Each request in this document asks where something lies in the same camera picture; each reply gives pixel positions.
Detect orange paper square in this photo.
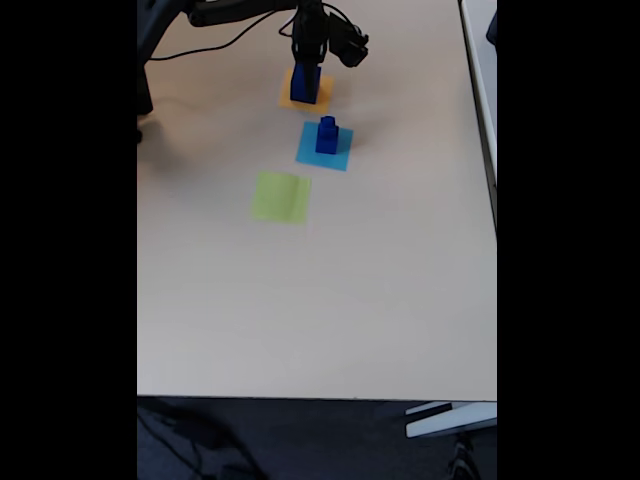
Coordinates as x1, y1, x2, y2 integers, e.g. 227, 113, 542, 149
278, 68, 335, 115

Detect blue paper square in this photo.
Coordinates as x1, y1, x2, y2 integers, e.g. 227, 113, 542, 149
294, 120, 355, 173

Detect medium blue cube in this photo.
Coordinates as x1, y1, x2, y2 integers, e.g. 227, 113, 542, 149
315, 127, 340, 154

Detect white table foot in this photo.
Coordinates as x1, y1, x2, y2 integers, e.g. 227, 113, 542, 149
404, 401, 498, 440

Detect black floor cables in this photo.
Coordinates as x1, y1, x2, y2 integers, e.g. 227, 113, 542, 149
137, 399, 261, 480

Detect green paper square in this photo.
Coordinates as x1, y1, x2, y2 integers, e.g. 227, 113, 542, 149
250, 171, 312, 225

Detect large blue cube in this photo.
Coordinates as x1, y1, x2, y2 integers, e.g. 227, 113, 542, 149
290, 62, 322, 105

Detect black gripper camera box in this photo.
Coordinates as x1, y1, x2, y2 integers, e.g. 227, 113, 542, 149
327, 13, 370, 69

